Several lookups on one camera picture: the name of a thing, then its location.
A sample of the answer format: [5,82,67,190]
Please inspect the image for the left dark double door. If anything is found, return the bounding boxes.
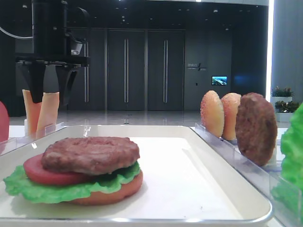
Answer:
[108,30,145,111]

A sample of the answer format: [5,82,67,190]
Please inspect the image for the right long clear acrylic rail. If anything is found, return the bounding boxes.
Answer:
[195,123,303,227]

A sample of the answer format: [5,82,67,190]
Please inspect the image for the orange cheese slice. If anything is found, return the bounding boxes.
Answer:
[22,89,42,135]
[36,92,60,139]

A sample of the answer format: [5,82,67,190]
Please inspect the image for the white planter with flowers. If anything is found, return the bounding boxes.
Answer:
[270,86,300,122]

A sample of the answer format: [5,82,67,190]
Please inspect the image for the left sesame bun top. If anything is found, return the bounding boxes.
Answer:
[200,90,224,138]

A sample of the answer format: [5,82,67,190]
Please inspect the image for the bottom bun under stack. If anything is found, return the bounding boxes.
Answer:
[69,170,143,206]

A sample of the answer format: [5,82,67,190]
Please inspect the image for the green lettuce leaf on stack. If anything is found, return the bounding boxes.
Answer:
[3,162,141,204]

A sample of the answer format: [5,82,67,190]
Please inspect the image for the upright green lettuce leaf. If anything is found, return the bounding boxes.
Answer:
[272,105,303,217]

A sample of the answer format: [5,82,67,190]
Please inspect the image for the white rectangular metal tray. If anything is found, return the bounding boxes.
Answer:
[0,125,273,227]

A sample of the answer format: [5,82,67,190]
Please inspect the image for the dark double door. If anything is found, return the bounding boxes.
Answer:
[148,31,185,111]
[108,30,145,111]

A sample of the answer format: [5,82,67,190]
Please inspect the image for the right dark double door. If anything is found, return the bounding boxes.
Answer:
[148,31,185,111]

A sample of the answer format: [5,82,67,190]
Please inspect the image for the long clear acrylic rail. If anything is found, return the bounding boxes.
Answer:
[0,122,65,155]
[195,123,303,227]

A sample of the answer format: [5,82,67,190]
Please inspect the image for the red tomato slice on stack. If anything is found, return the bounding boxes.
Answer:
[23,154,94,186]

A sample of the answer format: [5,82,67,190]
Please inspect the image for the small wall display screen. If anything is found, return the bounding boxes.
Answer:
[212,76,227,86]

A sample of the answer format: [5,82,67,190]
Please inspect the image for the upright brown meat patty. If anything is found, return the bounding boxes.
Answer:
[235,93,277,166]

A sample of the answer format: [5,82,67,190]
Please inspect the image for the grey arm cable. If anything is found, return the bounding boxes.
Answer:
[0,26,34,39]

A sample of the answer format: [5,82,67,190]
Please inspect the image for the brown meat patty on stack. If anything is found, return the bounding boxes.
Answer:
[41,137,140,175]

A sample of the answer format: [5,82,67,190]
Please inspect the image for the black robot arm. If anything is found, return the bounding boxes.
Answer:
[16,0,90,105]

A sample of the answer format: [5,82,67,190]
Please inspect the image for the sesame bun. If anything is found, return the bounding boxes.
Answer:
[221,93,241,140]
[200,90,224,138]

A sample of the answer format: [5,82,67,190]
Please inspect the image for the upright red tomato slice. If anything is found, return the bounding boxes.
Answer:
[0,102,9,142]

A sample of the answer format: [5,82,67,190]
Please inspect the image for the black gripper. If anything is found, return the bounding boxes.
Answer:
[15,53,90,106]

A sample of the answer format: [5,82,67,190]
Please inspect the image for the left long clear acrylic rail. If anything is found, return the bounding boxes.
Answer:
[0,122,65,155]

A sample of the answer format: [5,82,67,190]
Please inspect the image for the right sesame bun top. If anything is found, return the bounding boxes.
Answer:
[221,93,241,140]

